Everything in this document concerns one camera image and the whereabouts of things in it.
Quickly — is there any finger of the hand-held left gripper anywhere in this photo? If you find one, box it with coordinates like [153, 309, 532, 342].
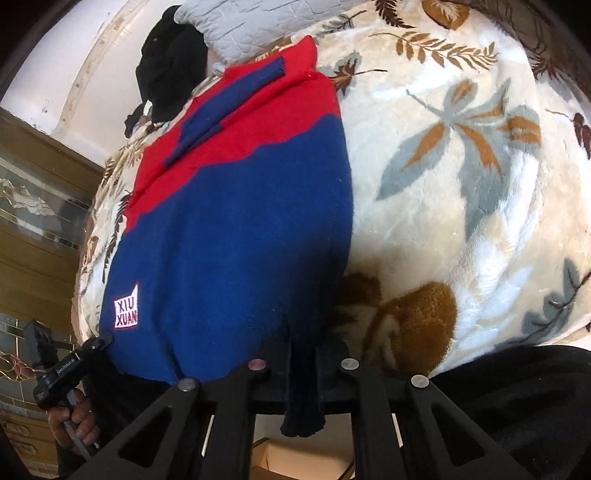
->
[79, 333, 115, 357]

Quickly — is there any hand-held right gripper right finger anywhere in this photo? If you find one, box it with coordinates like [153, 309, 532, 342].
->
[316, 340, 534, 480]

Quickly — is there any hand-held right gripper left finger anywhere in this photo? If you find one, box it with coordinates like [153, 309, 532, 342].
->
[60, 342, 293, 480]

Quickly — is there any red and blue sweater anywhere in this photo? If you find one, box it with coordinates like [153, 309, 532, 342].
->
[99, 36, 354, 438]

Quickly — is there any black clothes pile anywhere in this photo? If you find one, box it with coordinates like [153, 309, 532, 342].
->
[124, 6, 208, 137]

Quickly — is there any person's left hand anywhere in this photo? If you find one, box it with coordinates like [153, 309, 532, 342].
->
[47, 389, 101, 455]

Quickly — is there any cardboard box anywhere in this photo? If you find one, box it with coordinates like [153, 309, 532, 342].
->
[252, 412, 356, 480]

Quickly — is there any wooden cabinet with glass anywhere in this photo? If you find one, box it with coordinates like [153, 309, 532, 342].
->
[0, 108, 105, 462]

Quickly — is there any person's black clothing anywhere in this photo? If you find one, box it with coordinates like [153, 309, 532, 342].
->
[58, 344, 591, 480]

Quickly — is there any cream leaf print blanket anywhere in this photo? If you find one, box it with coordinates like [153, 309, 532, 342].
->
[76, 0, 591, 384]

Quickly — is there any grey quilted pillow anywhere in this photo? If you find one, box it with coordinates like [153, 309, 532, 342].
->
[174, 0, 297, 65]

